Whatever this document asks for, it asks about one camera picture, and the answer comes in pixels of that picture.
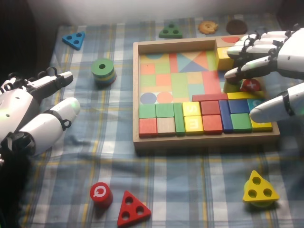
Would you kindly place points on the yellow long wooden bar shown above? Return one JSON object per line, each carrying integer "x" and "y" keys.
{"x": 237, "y": 95}

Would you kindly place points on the natural wood cube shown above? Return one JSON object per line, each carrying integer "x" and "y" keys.
{"x": 165, "y": 126}

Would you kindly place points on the blue plaid table cloth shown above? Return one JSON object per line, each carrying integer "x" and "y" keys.
{"x": 166, "y": 171}

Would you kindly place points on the dark red wooden cube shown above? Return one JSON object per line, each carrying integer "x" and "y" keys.
{"x": 210, "y": 108}

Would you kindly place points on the dark red long bar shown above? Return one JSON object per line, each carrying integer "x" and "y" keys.
{"x": 209, "y": 97}

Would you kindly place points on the yellow cube with letter S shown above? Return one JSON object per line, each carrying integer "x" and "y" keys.
{"x": 192, "y": 108}

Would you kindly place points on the yellow triangle block with holes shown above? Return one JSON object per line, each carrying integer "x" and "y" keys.
{"x": 259, "y": 188}

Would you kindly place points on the red cylinder with letter Q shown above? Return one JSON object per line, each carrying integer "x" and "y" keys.
{"x": 102, "y": 202}

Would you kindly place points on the teal cube with digit five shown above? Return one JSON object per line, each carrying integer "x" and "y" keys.
{"x": 251, "y": 102}

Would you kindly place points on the yellow cube with digit five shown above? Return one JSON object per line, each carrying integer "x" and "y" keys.
{"x": 222, "y": 63}

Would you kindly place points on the yellow cube with letter E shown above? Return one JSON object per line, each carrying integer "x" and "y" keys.
{"x": 193, "y": 124}

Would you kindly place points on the blue triangle block with holes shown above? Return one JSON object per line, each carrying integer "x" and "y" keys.
{"x": 73, "y": 39}

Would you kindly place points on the wooden puzzle tray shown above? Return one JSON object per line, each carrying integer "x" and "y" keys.
{"x": 204, "y": 142}

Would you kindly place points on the red triangle block with holes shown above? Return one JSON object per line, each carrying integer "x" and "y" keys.
{"x": 131, "y": 209}

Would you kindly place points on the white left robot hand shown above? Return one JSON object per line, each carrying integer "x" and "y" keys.
{"x": 14, "y": 107}

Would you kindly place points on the green long wooden bar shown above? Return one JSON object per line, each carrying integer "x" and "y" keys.
{"x": 179, "y": 118}

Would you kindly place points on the green wooden cube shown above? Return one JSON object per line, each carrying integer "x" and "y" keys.
{"x": 165, "y": 110}
{"x": 241, "y": 122}
{"x": 147, "y": 111}

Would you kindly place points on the blue long wooden bar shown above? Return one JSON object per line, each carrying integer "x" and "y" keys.
{"x": 225, "y": 116}

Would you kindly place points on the brown round toy cookie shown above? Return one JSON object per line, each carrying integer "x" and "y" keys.
{"x": 236, "y": 26}

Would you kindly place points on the yellow cube with equals sign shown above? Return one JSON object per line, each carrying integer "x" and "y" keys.
{"x": 263, "y": 127}

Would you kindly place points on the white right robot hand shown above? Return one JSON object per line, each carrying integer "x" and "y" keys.
{"x": 292, "y": 54}

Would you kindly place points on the green triangle block with holes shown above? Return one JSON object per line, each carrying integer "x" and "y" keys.
{"x": 171, "y": 29}

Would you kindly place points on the red cylinder with plus sign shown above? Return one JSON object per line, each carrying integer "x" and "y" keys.
{"x": 250, "y": 86}

